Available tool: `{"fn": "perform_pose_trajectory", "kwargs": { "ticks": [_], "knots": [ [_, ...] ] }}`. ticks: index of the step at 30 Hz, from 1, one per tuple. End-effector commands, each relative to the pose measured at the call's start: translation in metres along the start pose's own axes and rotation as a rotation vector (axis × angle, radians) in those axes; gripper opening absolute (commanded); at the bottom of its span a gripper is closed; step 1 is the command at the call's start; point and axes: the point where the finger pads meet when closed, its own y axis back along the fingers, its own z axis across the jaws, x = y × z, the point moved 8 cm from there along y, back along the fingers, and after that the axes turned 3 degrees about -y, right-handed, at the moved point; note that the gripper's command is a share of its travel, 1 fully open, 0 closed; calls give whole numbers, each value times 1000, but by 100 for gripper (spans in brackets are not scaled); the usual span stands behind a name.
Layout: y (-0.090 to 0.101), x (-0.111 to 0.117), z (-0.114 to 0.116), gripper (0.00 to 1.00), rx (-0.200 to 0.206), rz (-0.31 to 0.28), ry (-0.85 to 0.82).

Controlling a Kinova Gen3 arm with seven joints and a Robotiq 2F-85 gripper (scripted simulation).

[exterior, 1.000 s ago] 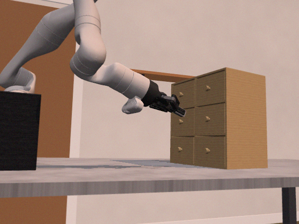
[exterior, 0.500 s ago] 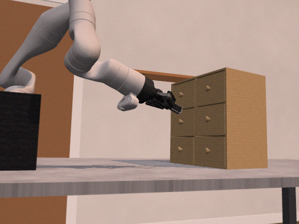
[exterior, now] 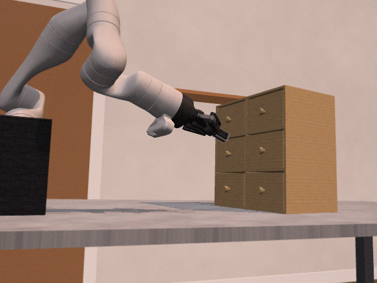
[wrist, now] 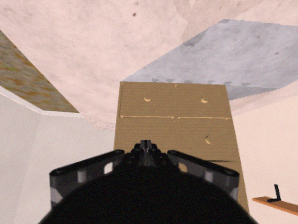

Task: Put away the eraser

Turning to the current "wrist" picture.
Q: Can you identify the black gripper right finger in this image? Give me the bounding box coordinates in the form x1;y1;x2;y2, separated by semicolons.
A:
146;140;240;201

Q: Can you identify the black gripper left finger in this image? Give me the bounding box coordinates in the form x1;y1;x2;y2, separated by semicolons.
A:
49;140;146;209

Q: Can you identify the brown wooden drawer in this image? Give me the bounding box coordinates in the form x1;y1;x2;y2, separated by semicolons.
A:
176;85;230;120
178;121;237;160
116;120;175;154
180;165;245;208
120;83;174;119

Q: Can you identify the brown wooden chest of drawers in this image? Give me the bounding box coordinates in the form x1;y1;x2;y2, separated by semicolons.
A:
114;82;250;214

